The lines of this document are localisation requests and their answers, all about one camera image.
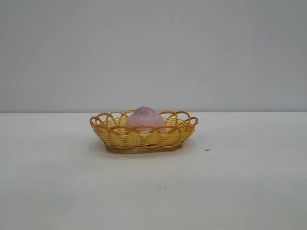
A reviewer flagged pink peach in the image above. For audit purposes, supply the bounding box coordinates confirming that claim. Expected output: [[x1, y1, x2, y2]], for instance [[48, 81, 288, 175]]
[[126, 106, 166, 134]]

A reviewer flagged yellow woven plastic basket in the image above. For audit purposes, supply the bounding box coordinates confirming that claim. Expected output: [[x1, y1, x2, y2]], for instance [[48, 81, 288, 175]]
[[90, 110, 199, 154]]

